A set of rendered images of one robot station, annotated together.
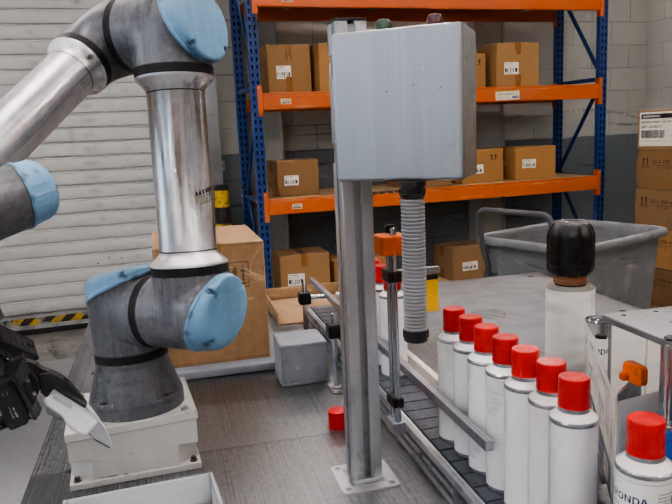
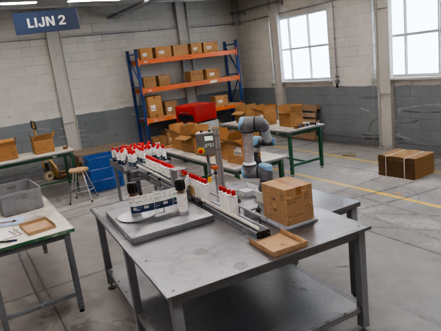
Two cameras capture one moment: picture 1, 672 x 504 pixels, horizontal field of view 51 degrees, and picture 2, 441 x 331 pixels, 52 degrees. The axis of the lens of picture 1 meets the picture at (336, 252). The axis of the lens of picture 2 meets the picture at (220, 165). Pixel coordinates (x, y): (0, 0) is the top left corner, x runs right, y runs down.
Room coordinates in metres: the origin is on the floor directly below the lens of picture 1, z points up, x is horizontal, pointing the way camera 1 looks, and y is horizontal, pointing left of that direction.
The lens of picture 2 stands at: (4.69, -0.81, 2.05)
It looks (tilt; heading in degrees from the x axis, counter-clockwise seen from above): 13 degrees down; 168
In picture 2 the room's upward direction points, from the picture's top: 7 degrees counter-clockwise
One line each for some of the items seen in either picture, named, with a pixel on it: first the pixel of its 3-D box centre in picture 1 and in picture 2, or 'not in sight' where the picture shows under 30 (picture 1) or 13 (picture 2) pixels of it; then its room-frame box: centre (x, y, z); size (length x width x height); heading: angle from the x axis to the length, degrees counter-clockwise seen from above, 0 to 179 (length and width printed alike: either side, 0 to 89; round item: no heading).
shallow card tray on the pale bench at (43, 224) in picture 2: not in sight; (37, 225); (0.59, -1.65, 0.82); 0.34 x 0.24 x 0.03; 23
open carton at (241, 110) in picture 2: not in sight; (245, 113); (-3.95, 1.67, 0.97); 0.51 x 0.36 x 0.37; 111
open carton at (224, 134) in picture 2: not in sight; (229, 143); (-1.07, 0.57, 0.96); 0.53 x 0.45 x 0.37; 109
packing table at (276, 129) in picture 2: not in sight; (269, 144); (-3.38, 1.91, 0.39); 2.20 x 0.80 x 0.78; 18
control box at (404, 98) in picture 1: (406, 106); (207, 142); (0.95, -0.10, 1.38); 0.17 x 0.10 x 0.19; 69
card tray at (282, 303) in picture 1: (312, 301); (277, 242); (2.04, 0.08, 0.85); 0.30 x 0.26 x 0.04; 14
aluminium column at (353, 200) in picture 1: (355, 261); (219, 167); (0.99, -0.03, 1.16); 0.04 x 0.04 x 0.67; 14
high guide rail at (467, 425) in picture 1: (367, 332); (230, 201); (1.34, -0.05, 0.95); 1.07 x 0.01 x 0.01; 14
